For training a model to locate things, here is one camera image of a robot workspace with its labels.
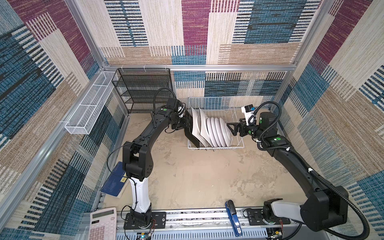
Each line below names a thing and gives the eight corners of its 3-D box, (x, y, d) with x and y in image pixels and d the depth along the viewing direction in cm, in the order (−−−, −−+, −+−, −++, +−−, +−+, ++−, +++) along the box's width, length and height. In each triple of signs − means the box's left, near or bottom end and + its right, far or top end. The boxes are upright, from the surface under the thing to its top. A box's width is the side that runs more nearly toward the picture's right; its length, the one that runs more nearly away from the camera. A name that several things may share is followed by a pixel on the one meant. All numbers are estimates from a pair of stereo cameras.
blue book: (101, 192, 84) (99, 191, 82) (119, 162, 95) (117, 161, 94) (117, 196, 83) (115, 195, 81) (133, 165, 94) (131, 164, 92)
